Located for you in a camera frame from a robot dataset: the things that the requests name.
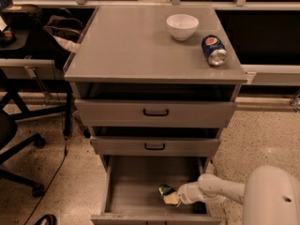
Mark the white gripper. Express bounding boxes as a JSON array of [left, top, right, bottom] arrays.
[[163, 182, 203, 205]]

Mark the crushed green soda can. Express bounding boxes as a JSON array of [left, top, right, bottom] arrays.
[[158, 184, 175, 198]]

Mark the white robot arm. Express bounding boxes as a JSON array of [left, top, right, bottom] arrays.
[[158, 165, 300, 225]]

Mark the grey open bottom drawer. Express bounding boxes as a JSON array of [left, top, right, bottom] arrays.
[[91, 156, 220, 225]]

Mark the grey middle drawer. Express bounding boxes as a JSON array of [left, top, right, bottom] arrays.
[[91, 136, 220, 157]]

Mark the grey drawer cabinet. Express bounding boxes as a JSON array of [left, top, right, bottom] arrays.
[[63, 5, 248, 173]]

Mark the grey top drawer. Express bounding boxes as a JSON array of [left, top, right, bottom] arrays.
[[75, 99, 236, 128]]

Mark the blue Pepsi can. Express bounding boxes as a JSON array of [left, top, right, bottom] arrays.
[[202, 35, 228, 67]]

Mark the black shoe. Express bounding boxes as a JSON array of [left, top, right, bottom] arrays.
[[34, 214, 57, 225]]

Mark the white ceramic bowl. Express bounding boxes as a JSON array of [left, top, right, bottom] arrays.
[[166, 14, 199, 41]]

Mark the black office chair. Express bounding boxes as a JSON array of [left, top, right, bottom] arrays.
[[0, 110, 46, 197]]

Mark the dark side desk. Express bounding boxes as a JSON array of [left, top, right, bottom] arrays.
[[0, 28, 73, 138]]

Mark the dark bag on desk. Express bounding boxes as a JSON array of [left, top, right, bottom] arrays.
[[43, 15, 83, 53]]

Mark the black device on desk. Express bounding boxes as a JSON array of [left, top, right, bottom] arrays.
[[0, 4, 43, 47]]

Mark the black floor cable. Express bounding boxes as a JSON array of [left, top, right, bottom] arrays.
[[22, 134, 69, 225]]

